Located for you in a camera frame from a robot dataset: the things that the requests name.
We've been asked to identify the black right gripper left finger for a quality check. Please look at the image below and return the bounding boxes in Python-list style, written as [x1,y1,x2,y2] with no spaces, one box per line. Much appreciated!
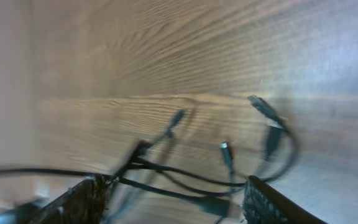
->
[26,175,111,224]

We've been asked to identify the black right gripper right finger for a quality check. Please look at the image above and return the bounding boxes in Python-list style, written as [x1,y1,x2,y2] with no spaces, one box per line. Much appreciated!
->
[243,175,325,224]

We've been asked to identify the black USB-C cable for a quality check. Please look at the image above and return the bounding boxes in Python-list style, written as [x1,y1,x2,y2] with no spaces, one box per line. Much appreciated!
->
[113,108,248,218]

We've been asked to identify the black braided USB cable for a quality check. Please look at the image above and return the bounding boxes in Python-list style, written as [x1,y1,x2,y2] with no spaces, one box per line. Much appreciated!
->
[0,167,111,180]

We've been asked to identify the black mini-USB cable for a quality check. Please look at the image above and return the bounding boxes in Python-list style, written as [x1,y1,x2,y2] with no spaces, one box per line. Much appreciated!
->
[219,95,301,184]

